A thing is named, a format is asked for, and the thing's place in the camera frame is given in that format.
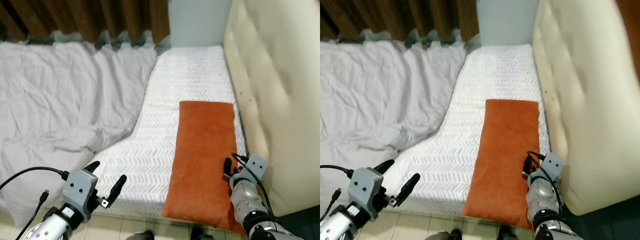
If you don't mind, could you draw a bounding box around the orange rectangular pillow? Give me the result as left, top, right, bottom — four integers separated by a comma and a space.
461, 98, 541, 231
161, 100, 246, 235

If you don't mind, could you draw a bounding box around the light grey duvet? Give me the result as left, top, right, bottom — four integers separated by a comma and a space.
0, 41, 159, 227
320, 40, 469, 202

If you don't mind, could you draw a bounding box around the black left robot foot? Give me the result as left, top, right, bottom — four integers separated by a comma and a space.
425, 230, 462, 240
125, 230, 156, 240

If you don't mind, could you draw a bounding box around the cream tufted headboard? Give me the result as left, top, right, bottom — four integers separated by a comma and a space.
223, 0, 321, 217
532, 0, 640, 217

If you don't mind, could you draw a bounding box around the white chevron patterned mattress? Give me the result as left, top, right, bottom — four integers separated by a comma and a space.
389, 43, 551, 212
89, 45, 249, 217

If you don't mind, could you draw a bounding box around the brown curtain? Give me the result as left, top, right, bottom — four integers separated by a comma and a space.
0, 0, 171, 51
320, 0, 481, 50

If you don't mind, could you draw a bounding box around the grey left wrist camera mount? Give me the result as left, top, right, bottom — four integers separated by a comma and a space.
62, 168, 99, 224
348, 167, 384, 222

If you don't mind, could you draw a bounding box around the thin black plug cable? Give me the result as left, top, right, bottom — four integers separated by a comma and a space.
16, 189, 50, 240
324, 188, 344, 222

